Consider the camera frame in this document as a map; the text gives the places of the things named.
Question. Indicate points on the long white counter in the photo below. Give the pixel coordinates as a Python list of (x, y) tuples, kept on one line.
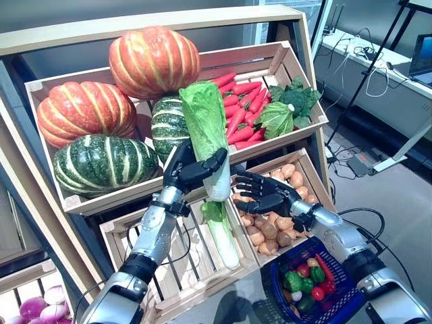
[(388, 101)]

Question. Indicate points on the red toy apple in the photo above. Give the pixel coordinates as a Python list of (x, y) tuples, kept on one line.
[(303, 270)]

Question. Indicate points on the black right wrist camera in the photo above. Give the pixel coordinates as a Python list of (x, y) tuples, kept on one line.
[(302, 221)]

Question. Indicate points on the open dark laptop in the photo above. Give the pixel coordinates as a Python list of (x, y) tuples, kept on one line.
[(423, 54)]

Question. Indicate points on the wooden slatted crate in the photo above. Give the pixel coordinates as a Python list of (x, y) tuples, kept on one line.
[(114, 243)]

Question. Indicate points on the purple white onion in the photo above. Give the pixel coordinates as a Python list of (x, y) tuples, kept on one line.
[(54, 293), (32, 307), (15, 319), (52, 312)]

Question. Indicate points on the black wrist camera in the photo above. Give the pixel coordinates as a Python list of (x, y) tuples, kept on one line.
[(302, 221), (179, 206)]

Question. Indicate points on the green white napa cabbage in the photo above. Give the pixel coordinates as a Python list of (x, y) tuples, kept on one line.
[(226, 243), (206, 118)]

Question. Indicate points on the round light green cabbage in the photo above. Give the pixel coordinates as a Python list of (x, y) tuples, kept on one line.
[(277, 118)]

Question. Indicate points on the black tripod stand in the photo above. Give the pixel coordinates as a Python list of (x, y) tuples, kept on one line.
[(366, 76)]

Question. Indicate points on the red toy carrot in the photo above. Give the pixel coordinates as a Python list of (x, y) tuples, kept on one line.
[(236, 121), (240, 134), (251, 98), (231, 110), (230, 100), (224, 79), (246, 87), (251, 118), (256, 135), (244, 144), (227, 88), (324, 267), (258, 103)]

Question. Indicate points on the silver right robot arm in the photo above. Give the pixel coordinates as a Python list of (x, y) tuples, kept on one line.
[(337, 229)]

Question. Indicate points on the dark green leafy broccoli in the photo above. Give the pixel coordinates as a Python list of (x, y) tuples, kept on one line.
[(297, 99)]

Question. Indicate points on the white desk leg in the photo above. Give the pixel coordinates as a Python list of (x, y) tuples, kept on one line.
[(388, 165)]

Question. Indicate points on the glass door refrigerator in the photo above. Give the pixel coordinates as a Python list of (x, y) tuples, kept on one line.
[(263, 32)]

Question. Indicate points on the black router with antennas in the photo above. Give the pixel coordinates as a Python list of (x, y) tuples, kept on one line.
[(329, 32)]

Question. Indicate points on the tan potato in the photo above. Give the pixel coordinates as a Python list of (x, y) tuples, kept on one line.
[(297, 179), (302, 192), (268, 247), (268, 230), (312, 199), (276, 174), (284, 239), (288, 170), (260, 221), (247, 219), (256, 238), (283, 222)]

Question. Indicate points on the grey floor box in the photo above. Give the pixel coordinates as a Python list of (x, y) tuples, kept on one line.
[(361, 165)]

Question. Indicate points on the red bell pepper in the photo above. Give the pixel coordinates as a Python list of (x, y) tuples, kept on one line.
[(327, 287)]

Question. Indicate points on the small tan toy vegetable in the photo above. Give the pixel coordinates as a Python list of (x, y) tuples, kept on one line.
[(312, 262)]

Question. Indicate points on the blue plastic shopping basket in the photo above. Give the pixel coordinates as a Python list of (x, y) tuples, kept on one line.
[(334, 310)]

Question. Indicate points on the wooden display stand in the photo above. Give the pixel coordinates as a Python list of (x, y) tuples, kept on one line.
[(67, 38)]

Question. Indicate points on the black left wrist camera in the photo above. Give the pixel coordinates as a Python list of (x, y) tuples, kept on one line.
[(179, 206)]

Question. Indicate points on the orange striped pumpkin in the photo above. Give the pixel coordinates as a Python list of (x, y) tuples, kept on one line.
[(153, 60), (84, 113)]

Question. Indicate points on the green striped pumpkin with stem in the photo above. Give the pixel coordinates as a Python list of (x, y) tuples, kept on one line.
[(167, 126)]

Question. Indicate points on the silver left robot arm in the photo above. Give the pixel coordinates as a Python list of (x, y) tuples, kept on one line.
[(152, 229)]

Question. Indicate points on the red toy tomato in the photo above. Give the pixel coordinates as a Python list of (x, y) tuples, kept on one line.
[(317, 293)]

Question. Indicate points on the white toy garlic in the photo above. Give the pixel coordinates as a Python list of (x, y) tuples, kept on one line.
[(296, 296)]

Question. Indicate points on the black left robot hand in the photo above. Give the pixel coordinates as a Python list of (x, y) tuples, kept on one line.
[(182, 175)]

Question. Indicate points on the wooden potato crate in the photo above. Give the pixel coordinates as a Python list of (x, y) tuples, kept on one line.
[(315, 179)]

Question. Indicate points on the white power strip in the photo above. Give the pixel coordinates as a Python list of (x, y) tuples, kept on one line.
[(329, 153)]

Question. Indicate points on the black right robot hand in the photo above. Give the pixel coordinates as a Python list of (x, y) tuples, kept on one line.
[(270, 199)]

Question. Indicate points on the wide wooden pumpkin crate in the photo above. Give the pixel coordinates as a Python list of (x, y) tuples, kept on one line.
[(141, 189)]

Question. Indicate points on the white board on stand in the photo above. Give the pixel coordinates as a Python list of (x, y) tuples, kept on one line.
[(418, 2)]

